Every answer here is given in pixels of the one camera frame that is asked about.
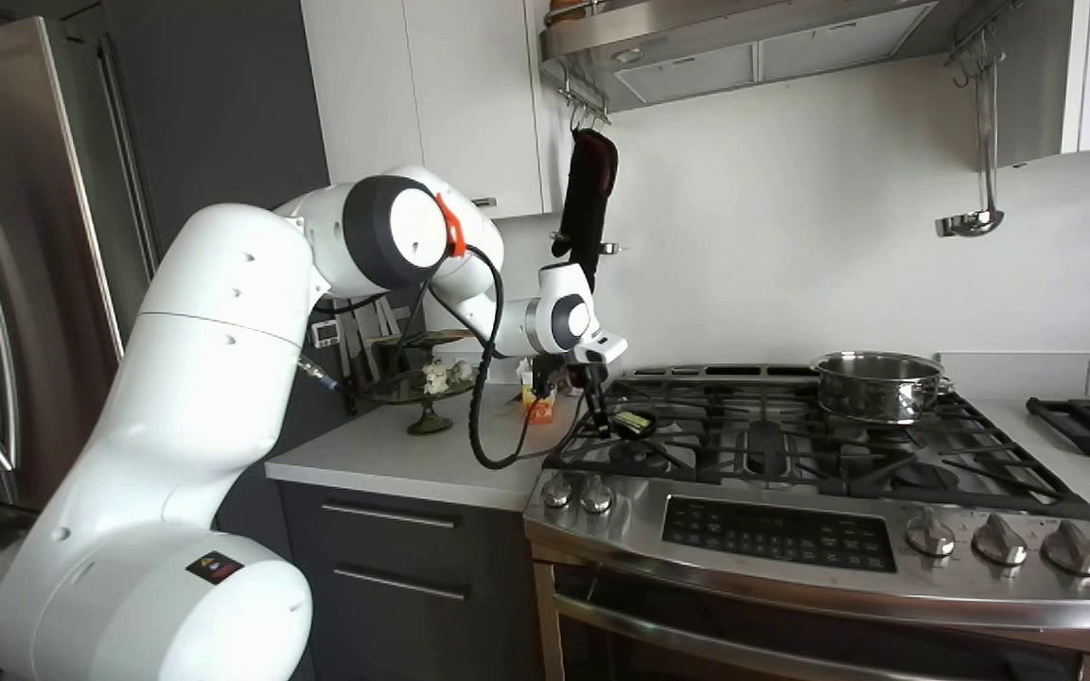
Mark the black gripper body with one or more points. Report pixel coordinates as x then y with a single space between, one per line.
563 374

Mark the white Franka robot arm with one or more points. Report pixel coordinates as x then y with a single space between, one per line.
191 441

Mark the small silver stove knob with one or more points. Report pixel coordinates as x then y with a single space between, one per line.
596 502
554 495

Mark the large silver stove knob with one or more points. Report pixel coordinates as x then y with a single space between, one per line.
1076 549
931 536
1001 541

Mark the black cast iron grates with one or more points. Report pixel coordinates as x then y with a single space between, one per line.
775 441

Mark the black oven mitt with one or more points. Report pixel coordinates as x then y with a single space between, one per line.
588 191

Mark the dark grey base cabinet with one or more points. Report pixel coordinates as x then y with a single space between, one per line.
433 617

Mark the stainless steel pot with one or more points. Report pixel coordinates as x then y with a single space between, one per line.
880 384

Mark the stainless steel gas range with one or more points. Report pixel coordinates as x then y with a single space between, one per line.
824 570

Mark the stainless steel range hood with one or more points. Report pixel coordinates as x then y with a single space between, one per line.
746 43

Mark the hanging metal ladle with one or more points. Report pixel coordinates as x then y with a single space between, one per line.
977 221

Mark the dark grey tall cabinet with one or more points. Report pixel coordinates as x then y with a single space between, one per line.
230 101

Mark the stainless steel refrigerator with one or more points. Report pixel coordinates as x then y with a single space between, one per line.
16 250

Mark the small white wall outlet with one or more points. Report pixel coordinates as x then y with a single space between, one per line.
328 333

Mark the white two-door wall cabinet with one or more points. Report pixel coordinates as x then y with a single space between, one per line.
433 76

